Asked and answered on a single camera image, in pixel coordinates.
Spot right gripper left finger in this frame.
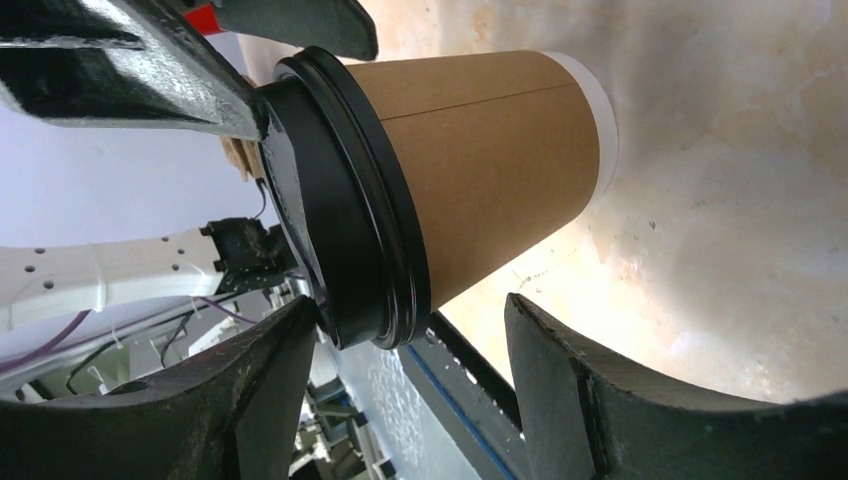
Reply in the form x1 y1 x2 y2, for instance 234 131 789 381
1 1 265 140

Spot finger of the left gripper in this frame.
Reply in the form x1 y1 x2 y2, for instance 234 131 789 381
211 0 378 61

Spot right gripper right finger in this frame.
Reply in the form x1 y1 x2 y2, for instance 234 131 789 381
1 294 847 479

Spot brown paper coffee cup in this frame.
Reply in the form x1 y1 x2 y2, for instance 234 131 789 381
348 50 618 308

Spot black coffee cup lid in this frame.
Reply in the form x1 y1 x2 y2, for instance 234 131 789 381
259 46 431 350

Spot brown pulp cup carrier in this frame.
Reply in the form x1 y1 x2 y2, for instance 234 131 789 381
219 136 265 182

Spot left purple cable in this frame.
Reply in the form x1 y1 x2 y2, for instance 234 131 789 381
0 294 260 376

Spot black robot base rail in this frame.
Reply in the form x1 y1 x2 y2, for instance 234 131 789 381
398 313 532 479

